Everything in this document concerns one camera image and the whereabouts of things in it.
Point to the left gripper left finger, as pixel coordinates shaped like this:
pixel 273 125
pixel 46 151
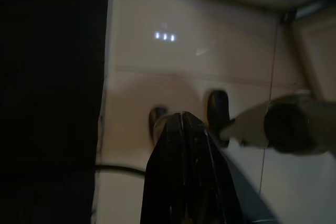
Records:
pixel 165 182

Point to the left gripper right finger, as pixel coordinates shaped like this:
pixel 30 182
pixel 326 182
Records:
pixel 207 187

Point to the black robot right foot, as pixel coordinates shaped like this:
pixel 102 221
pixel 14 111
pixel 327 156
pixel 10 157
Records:
pixel 216 108

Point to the large dark flat panel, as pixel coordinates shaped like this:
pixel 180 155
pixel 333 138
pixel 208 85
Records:
pixel 52 90

